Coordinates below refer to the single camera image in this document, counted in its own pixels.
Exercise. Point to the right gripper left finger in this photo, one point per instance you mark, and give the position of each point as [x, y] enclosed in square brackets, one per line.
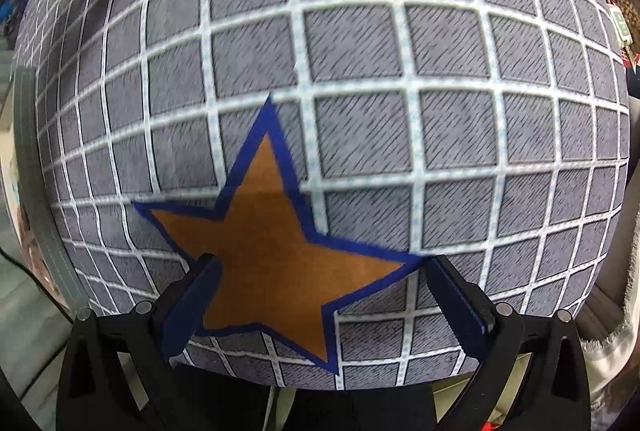
[116, 372]

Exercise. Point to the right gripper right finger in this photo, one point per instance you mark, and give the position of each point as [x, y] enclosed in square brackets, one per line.
[554, 391]

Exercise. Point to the grey checkered tablecloth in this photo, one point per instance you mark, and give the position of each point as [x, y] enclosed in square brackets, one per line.
[493, 131]

